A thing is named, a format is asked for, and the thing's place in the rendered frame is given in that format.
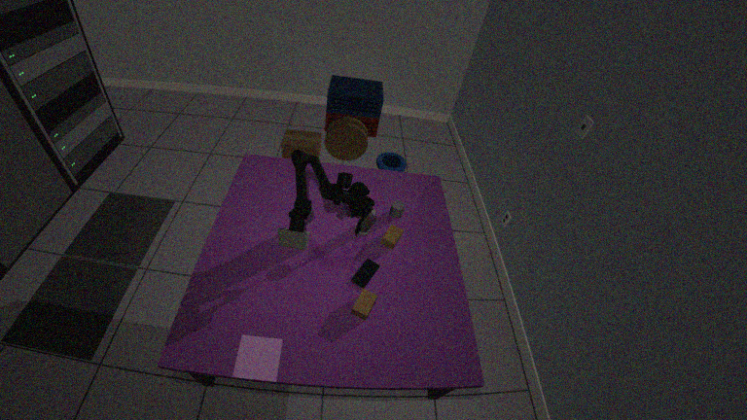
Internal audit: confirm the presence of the french press coffee maker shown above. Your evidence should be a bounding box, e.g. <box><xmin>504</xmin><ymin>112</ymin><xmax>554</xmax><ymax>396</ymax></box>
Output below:
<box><xmin>354</xmin><ymin>208</ymin><xmax>375</xmax><ymax>235</ymax></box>

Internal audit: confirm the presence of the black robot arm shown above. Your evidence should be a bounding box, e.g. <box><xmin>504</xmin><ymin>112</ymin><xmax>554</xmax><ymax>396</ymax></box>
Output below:
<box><xmin>288</xmin><ymin>150</ymin><xmax>370</xmax><ymax>232</ymax></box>

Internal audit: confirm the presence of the grey cylinder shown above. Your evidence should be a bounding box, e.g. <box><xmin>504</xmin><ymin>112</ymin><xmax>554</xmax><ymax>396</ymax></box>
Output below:
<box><xmin>390</xmin><ymin>200</ymin><xmax>405</xmax><ymax>219</ymax></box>

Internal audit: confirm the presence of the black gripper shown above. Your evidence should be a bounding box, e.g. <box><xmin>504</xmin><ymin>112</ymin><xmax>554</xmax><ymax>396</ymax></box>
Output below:
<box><xmin>347</xmin><ymin>183</ymin><xmax>374</xmax><ymax>218</ymax></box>

